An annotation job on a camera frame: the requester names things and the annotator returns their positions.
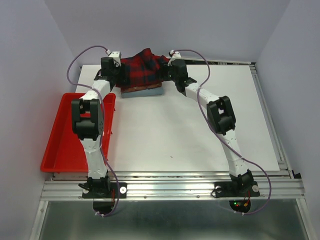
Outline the red cream plaid skirt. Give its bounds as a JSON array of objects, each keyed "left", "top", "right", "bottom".
[{"left": 120, "top": 83, "right": 162, "bottom": 93}]

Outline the light blue denim skirt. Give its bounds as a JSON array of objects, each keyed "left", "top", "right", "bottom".
[{"left": 121, "top": 86, "right": 165, "bottom": 99}]

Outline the red navy plaid skirt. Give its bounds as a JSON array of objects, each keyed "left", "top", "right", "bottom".
[{"left": 121, "top": 48, "right": 169, "bottom": 87}]

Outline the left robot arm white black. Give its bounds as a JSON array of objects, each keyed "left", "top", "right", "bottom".
[{"left": 71, "top": 51, "right": 127, "bottom": 198}]

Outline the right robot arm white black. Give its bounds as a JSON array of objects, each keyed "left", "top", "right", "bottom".
[{"left": 159, "top": 58, "right": 260, "bottom": 198}]

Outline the red plastic bin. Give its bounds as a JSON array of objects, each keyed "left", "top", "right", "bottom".
[{"left": 40, "top": 92, "right": 117, "bottom": 173}]

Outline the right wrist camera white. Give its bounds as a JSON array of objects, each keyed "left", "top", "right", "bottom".
[{"left": 167, "top": 50, "right": 181, "bottom": 66}]

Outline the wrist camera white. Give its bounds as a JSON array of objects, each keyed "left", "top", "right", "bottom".
[
  {"left": 108, "top": 51, "right": 122, "bottom": 67},
  {"left": 167, "top": 50, "right": 181, "bottom": 66}
]

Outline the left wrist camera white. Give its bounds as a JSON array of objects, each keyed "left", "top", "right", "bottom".
[{"left": 108, "top": 51, "right": 122, "bottom": 67}]

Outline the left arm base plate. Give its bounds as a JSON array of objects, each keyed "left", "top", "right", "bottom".
[{"left": 78, "top": 182, "right": 127, "bottom": 199}]

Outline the aluminium frame rail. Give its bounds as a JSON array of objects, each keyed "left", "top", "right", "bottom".
[{"left": 30, "top": 169, "right": 317, "bottom": 240}]

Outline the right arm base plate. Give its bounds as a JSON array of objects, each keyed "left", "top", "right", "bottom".
[{"left": 211, "top": 181, "right": 260, "bottom": 198}]

